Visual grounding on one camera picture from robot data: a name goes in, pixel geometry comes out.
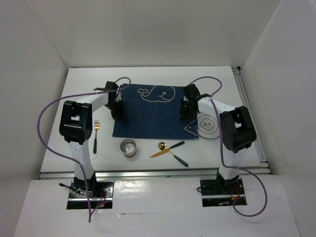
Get clear glass cup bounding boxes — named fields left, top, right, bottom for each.
left=120, top=139, right=137, bottom=158

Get gold knife green handle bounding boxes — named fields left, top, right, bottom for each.
left=150, top=141, right=185, bottom=158

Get aluminium front rail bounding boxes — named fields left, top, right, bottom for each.
left=38, top=167, right=272, bottom=180

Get gold spoon green handle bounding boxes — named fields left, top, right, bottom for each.
left=158, top=141, right=189, bottom=167

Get gold fork green handle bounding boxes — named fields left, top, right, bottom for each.
left=93, top=120, right=100, bottom=154

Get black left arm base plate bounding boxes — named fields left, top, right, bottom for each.
left=68, top=181, right=114, bottom=201

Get aluminium right side rail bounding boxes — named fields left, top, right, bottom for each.
left=231, top=66, right=270, bottom=169

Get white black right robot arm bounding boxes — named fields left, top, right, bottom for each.
left=180, top=93, right=257, bottom=194

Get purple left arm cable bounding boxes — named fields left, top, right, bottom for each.
left=36, top=77, right=131, bottom=223

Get blue cloth with gold script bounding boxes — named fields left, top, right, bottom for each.
left=113, top=84, right=198, bottom=140

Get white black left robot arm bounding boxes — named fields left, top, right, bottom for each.
left=59, top=82, right=128, bottom=197

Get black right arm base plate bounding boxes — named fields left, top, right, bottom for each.
left=197, top=179, right=245, bottom=196

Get aluminium rail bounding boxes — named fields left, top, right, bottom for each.
left=38, top=167, right=272, bottom=180
left=231, top=66, right=270, bottom=169

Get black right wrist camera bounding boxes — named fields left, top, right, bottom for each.
left=183, top=83, right=200, bottom=100

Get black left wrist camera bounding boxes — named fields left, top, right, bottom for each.
left=105, top=81, right=119, bottom=91

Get white plate black rings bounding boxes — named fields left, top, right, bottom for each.
left=196, top=113, right=222, bottom=140

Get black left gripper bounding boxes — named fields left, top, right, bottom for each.
left=104, top=99, right=127, bottom=123

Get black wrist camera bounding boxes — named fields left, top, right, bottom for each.
left=105, top=81, right=119, bottom=91
left=183, top=83, right=200, bottom=100

